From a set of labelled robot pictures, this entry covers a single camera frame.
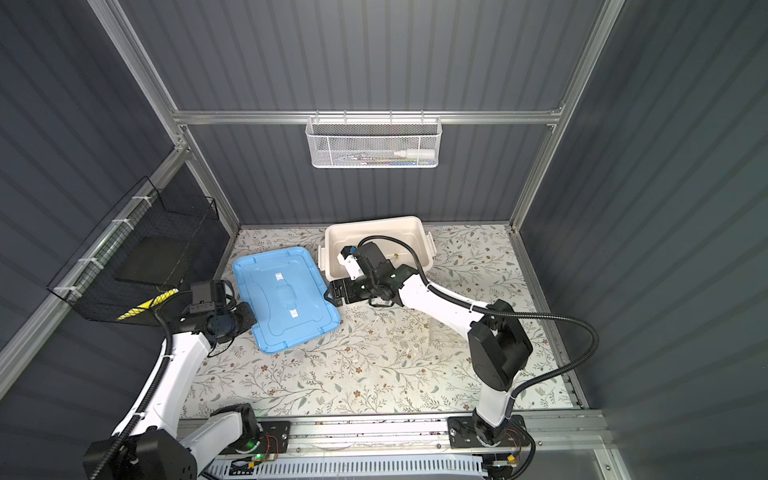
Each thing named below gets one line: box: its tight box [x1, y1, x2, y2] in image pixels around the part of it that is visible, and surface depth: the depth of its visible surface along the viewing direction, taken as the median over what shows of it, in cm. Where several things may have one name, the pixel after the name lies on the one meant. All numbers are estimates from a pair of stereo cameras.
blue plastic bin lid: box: [234, 247, 341, 353], surface depth 92 cm
